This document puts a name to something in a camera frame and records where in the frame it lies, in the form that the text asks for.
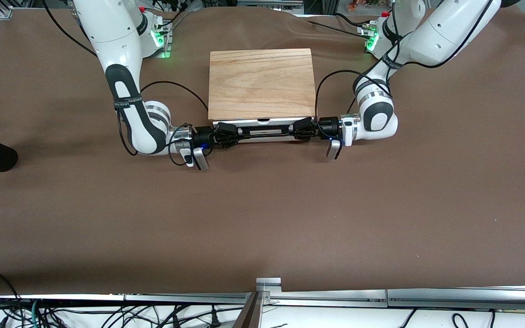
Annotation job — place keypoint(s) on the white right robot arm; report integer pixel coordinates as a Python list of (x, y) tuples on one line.
[(116, 36)]

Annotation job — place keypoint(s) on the aluminium corner bracket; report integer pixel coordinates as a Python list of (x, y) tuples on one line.
[(268, 284)]

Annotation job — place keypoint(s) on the aluminium frame rail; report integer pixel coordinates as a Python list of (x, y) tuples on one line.
[(176, 298), (326, 298), (472, 298)]

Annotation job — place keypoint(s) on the wooden drawer cabinet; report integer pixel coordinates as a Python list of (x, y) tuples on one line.
[(262, 82)]

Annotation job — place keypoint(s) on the brown table mat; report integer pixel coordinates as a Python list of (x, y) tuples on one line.
[(262, 218)]

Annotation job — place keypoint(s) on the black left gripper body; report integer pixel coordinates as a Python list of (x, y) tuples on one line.
[(325, 127)]

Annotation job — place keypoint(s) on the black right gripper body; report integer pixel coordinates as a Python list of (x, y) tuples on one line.
[(203, 135)]

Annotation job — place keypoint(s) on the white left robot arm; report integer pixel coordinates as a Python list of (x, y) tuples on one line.
[(445, 32)]

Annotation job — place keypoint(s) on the aluminium diagonal strut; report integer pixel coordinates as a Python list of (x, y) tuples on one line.
[(251, 314)]

